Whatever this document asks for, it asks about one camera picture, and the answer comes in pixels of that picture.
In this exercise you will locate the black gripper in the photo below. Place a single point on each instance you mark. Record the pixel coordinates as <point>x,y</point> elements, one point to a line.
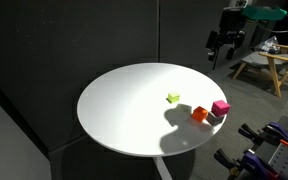
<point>232,21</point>

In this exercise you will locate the pink toy block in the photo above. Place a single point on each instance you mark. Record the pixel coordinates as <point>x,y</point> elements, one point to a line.
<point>220,108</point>

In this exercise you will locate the grey toy block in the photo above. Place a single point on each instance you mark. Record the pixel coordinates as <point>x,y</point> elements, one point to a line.
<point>214,119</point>

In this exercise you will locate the yellow-green toy block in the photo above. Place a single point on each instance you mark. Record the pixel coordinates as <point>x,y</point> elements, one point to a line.
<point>173,97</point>

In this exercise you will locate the orange toy block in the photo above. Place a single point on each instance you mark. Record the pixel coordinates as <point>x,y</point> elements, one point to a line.
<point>200,114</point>

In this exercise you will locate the clear plastic bag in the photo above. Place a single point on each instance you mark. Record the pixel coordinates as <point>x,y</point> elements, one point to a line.
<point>267,45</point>

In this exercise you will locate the wooden chair grey cushion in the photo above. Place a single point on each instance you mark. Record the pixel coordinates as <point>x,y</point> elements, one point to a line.
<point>274,66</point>

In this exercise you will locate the black platform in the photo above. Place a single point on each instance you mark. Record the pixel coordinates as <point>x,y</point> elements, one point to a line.
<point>285,121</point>

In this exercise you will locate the purple black spring clamp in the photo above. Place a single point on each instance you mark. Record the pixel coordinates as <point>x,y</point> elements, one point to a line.
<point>270,133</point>
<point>250,163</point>

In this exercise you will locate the white table base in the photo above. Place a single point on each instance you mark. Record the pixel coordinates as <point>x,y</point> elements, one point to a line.
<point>162,170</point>

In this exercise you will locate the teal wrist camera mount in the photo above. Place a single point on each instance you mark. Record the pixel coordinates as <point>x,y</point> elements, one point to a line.
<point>264,12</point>

